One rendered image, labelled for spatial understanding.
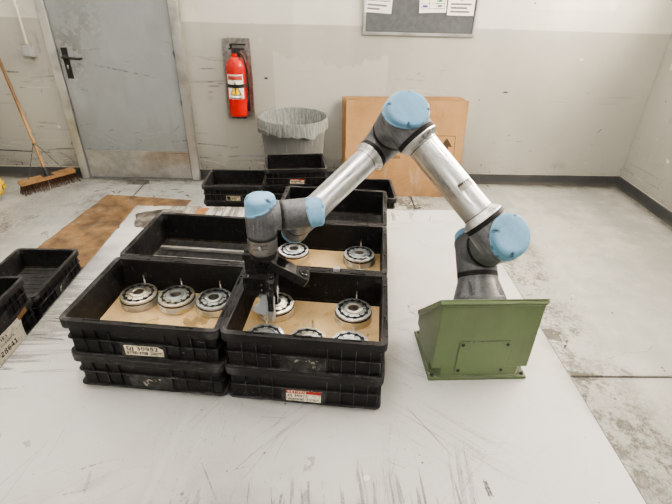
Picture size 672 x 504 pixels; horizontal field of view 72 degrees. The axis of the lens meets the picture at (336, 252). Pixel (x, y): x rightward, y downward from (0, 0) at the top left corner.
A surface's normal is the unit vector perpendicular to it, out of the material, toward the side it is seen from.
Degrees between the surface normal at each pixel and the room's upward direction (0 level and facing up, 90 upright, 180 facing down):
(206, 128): 90
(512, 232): 53
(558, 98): 90
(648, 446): 0
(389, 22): 90
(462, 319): 90
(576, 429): 0
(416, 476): 0
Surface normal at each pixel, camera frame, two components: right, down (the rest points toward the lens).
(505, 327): 0.04, 0.51
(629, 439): 0.02, -0.86
